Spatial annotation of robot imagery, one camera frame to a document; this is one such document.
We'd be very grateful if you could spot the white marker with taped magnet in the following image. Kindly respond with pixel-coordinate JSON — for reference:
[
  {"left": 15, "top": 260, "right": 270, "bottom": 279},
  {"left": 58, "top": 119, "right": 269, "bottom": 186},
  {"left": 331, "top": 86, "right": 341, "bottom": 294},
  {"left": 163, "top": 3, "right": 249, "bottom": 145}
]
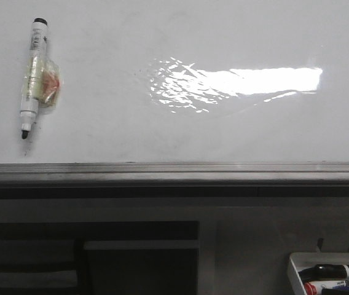
[{"left": 20, "top": 18, "right": 61, "bottom": 140}]

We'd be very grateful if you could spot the white whiteboard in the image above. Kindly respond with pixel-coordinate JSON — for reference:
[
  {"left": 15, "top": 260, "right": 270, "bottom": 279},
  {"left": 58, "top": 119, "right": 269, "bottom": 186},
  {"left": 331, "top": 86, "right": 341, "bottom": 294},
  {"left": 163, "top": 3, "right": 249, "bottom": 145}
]
[{"left": 0, "top": 1, "right": 349, "bottom": 163}]

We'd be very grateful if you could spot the dark monitor with white edge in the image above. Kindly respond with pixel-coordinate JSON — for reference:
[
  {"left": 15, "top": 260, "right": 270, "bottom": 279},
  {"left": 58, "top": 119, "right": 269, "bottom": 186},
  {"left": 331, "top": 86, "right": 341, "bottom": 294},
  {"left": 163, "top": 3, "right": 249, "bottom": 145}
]
[{"left": 84, "top": 240, "right": 199, "bottom": 294}]

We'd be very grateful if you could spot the white marker tray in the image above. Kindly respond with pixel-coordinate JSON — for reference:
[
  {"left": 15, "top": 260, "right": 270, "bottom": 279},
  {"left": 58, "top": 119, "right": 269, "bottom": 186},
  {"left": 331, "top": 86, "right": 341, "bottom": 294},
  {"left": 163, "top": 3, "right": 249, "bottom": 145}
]
[{"left": 287, "top": 252, "right": 349, "bottom": 295}]

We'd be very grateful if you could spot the left black tray hook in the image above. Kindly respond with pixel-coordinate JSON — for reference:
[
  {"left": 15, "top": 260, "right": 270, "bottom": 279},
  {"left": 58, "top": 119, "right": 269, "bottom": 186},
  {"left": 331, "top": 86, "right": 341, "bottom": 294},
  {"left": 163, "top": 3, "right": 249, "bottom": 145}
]
[{"left": 315, "top": 238, "right": 324, "bottom": 253}]

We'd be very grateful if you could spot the black slatted panel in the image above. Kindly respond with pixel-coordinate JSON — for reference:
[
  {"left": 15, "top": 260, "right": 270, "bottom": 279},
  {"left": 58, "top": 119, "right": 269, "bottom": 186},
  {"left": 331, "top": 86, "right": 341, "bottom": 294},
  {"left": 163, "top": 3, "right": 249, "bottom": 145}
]
[{"left": 0, "top": 221, "right": 200, "bottom": 294}]

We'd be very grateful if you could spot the black capped marker in tray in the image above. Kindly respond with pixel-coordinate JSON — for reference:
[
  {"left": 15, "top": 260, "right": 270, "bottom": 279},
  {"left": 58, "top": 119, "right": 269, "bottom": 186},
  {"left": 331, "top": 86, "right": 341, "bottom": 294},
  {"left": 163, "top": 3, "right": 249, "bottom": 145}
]
[{"left": 299, "top": 264, "right": 349, "bottom": 282}]

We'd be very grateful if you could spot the red capped marker in tray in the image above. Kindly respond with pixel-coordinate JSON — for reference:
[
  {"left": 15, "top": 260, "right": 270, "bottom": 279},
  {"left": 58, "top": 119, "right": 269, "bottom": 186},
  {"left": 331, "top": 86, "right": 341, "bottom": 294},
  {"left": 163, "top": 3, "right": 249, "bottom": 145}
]
[{"left": 304, "top": 280, "right": 349, "bottom": 294}]

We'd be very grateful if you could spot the grey aluminium whiteboard frame ledge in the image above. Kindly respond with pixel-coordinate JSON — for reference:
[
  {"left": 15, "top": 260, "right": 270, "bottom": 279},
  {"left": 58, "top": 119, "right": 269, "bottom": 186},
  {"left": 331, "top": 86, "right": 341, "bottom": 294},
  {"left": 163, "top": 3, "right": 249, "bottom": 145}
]
[{"left": 0, "top": 162, "right": 349, "bottom": 199}]

